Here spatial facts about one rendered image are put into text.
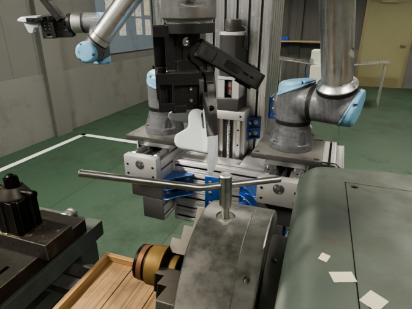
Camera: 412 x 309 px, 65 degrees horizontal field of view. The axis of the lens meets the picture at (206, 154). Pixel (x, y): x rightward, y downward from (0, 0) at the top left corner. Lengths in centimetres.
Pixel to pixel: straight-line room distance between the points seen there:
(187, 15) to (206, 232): 34
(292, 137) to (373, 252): 62
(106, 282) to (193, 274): 50
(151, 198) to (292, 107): 62
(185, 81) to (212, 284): 31
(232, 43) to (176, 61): 74
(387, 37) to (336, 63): 868
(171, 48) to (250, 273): 35
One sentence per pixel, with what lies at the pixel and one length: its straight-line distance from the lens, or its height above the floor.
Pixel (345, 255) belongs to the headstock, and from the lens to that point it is 52.
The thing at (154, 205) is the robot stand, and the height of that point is 91.
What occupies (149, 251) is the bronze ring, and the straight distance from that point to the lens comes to 71.
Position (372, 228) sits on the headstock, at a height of 126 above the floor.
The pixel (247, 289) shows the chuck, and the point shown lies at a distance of 53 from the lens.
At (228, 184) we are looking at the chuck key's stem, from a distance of 55.
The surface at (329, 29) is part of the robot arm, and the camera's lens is 92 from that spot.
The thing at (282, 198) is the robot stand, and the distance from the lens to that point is 104.
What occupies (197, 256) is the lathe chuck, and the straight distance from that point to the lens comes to 55.
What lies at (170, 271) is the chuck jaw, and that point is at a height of 111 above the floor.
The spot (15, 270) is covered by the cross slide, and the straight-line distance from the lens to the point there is 101.
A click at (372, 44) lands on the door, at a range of 961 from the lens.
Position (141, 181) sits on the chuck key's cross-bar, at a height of 132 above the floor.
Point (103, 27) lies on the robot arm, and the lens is 127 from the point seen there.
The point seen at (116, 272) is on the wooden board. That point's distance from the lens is 104.
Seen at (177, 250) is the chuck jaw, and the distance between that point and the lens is 71.
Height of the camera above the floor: 156
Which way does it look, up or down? 22 degrees down
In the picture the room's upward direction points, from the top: straight up
